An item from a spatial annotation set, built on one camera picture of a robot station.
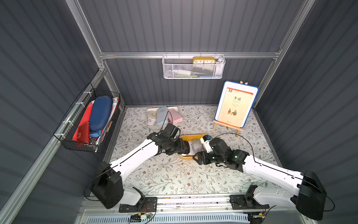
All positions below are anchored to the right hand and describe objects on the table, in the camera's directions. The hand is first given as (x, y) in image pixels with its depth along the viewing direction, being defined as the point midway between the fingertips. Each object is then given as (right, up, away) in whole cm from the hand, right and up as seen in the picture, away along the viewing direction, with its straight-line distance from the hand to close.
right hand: (200, 154), depth 78 cm
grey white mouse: (-1, +3, +11) cm, 11 cm away
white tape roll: (-34, +22, +31) cm, 51 cm away
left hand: (-9, +2, +2) cm, 10 cm away
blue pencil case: (-53, +23, -5) cm, 58 cm away
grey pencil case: (-26, +22, +32) cm, 47 cm away
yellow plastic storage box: (-5, +6, +21) cm, 22 cm away
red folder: (-57, +12, -13) cm, 60 cm away
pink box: (-17, +21, +26) cm, 38 cm away
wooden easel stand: (+15, +17, +24) cm, 33 cm away
